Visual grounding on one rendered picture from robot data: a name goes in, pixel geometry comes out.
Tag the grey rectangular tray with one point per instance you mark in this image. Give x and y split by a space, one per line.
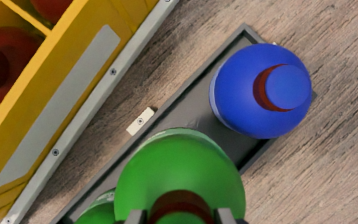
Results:
188 107

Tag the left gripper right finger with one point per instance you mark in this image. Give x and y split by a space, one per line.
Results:
224 216

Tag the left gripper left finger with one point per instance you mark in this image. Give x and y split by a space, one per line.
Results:
136 216

